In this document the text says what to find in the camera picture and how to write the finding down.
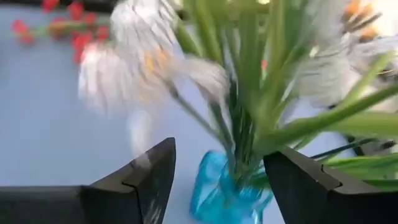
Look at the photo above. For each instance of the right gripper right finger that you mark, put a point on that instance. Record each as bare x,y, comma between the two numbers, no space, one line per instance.
311,199

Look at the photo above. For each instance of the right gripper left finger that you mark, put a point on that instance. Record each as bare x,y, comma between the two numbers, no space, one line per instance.
93,205

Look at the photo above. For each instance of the blue glass vase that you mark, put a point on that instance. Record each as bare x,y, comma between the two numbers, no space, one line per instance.
214,193

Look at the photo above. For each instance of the red blossom bunch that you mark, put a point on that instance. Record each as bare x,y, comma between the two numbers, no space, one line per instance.
81,40

